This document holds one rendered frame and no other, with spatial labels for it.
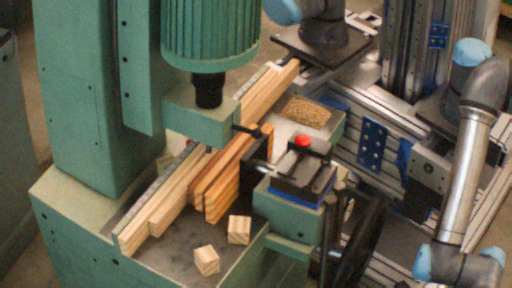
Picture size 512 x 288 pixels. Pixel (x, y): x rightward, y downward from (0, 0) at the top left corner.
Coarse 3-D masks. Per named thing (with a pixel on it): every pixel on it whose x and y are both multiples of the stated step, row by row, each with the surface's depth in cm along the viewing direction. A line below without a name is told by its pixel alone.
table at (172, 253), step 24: (288, 96) 158; (264, 120) 151; (288, 120) 151; (336, 120) 152; (192, 216) 129; (144, 240) 124; (168, 240) 124; (192, 240) 125; (216, 240) 125; (264, 240) 131; (288, 240) 130; (120, 264) 124; (144, 264) 119; (168, 264) 120; (192, 264) 120; (240, 264) 123
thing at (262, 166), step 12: (252, 144) 131; (264, 144) 133; (252, 156) 129; (264, 156) 135; (240, 168) 129; (252, 168) 131; (264, 168) 131; (240, 180) 131; (252, 180) 134; (240, 192) 133
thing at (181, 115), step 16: (176, 96) 129; (192, 96) 129; (224, 96) 129; (176, 112) 128; (192, 112) 126; (208, 112) 126; (224, 112) 126; (240, 112) 130; (176, 128) 131; (192, 128) 129; (208, 128) 127; (224, 128) 125; (208, 144) 129; (224, 144) 128
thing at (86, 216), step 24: (168, 144) 159; (48, 192) 145; (72, 192) 146; (96, 192) 146; (48, 216) 146; (72, 216) 140; (96, 216) 141; (120, 216) 141; (96, 240) 138; (264, 264) 138
